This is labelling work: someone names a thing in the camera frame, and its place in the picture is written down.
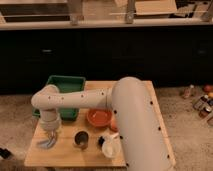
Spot small metal cup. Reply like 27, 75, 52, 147
74, 131, 89, 149

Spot white plastic cup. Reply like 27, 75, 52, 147
102, 139, 121, 159

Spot brown bottle on floor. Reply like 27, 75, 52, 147
182, 85, 194, 99

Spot wooden table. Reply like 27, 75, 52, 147
25, 81, 176, 171

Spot light blue towel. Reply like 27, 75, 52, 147
37, 131, 57, 149

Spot green plastic tray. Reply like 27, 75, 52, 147
32, 74, 87, 121

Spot small black object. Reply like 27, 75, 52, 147
98, 136, 105, 146

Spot jars on floor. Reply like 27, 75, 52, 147
193, 95, 213, 119

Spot orange bowl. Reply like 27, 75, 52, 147
86, 109, 112, 127

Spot orange fruit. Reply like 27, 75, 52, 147
110, 117, 118, 132

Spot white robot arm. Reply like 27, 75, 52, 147
31, 77, 173, 171

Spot red object on floor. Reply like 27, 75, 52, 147
203, 85, 213, 93

